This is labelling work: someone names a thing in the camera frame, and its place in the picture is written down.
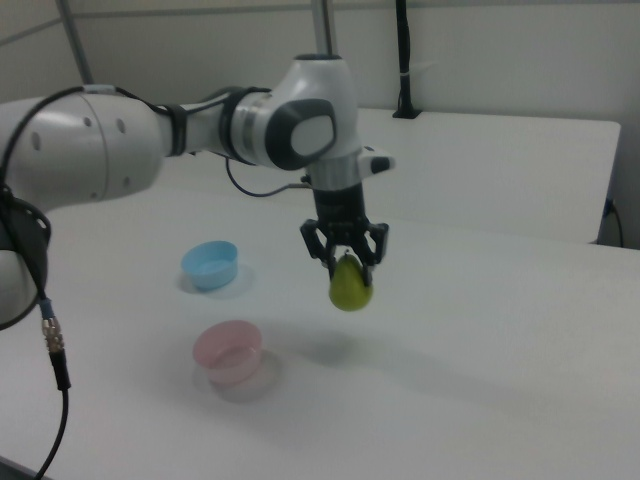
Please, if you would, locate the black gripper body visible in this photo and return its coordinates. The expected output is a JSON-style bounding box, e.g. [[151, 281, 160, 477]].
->
[[311, 182, 375, 252]]

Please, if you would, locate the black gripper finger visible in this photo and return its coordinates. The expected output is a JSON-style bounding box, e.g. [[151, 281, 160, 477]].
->
[[359, 222, 391, 287], [299, 218, 338, 282]]

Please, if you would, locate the green pear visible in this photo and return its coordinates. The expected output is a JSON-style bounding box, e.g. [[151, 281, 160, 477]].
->
[[328, 252, 375, 312]]

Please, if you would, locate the blue plastic bowl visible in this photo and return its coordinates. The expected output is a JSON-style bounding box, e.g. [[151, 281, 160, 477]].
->
[[180, 240, 240, 290]]

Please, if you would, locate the pink plastic bowl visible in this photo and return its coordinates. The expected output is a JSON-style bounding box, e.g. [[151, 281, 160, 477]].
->
[[192, 320, 263, 385]]

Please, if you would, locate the white table with grey edge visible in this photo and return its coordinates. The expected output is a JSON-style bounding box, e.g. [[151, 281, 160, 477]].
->
[[149, 105, 622, 245]]

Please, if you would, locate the thin gripper cable loop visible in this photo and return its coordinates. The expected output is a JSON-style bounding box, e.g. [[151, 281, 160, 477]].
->
[[224, 156, 314, 197]]

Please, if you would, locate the white cable tie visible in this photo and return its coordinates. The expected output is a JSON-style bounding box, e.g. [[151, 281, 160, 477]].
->
[[401, 61, 437, 80]]

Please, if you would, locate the black camera stand pole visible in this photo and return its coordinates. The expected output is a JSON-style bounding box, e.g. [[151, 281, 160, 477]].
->
[[392, 0, 423, 120]]

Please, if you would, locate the aluminium frame post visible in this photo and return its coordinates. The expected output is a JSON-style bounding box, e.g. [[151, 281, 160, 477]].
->
[[310, 0, 337, 56], [56, 0, 96, 85]]

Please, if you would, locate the black wall power cable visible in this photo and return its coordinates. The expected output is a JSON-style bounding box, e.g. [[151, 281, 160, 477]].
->
[[604, 198, 625, 247]]

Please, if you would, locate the black cable with metal connector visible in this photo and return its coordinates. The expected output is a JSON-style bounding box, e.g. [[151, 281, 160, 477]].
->
[[0, 84, 274, 480]]

